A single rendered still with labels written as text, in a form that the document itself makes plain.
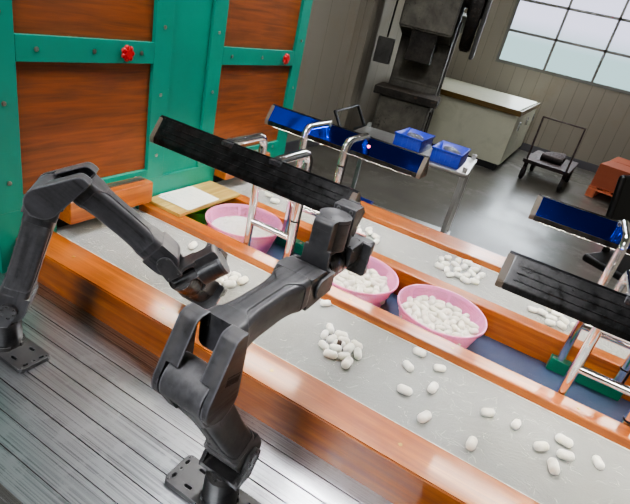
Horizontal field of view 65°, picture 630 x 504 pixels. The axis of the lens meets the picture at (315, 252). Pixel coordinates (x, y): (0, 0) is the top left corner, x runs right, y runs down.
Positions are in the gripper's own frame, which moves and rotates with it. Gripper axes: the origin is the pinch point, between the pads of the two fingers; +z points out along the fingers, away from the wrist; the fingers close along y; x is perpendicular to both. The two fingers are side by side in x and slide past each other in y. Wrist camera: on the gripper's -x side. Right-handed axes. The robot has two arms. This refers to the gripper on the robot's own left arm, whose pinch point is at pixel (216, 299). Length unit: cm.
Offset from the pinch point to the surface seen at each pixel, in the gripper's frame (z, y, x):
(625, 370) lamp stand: 40, -98, -37
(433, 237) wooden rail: 72, -30, -62
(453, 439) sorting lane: 0, -64, 2
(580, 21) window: 546, -6, -638
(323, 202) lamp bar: -11.2, -17.4, -31.3
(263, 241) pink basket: 30.1, 12.1, -24.5
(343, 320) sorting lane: 16.0, -27.8, -11.6
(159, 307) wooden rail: -10.6, 6.5, 8.1
